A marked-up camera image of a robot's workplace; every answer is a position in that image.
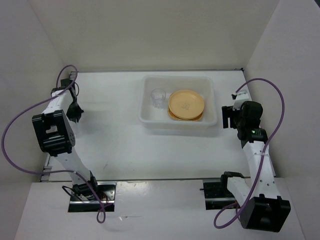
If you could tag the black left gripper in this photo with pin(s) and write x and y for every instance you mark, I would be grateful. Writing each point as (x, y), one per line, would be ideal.
(75, 115)

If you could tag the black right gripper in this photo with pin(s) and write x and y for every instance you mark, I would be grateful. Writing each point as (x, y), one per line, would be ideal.
(227, 112)

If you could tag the woven square bamboo tray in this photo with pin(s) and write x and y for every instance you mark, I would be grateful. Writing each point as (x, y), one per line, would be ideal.
(176, 118)

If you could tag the yellow bear plate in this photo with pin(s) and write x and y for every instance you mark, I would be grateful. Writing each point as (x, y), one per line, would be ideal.
(186, 103)

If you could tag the white plastic bin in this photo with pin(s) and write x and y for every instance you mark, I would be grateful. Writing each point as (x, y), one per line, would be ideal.
(158, 119)

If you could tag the clear plastic cup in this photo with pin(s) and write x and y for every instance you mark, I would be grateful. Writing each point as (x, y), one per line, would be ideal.
(158, 97)
(75, 128)

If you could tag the clear plastic cup front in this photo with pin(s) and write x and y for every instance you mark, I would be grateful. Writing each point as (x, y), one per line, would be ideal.
(75, 128)

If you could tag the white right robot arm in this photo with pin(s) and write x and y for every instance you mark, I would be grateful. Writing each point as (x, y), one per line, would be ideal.
(261, 206)

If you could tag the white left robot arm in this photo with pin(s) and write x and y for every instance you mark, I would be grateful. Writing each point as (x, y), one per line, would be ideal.
(116, 133)

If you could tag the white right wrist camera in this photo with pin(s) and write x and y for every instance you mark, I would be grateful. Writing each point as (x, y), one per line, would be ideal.
(239, 98)

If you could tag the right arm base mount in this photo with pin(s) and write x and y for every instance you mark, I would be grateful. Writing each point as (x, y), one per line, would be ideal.
(215, 196)

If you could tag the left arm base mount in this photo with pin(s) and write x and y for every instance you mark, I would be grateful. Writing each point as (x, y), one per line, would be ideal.
(106, 192)

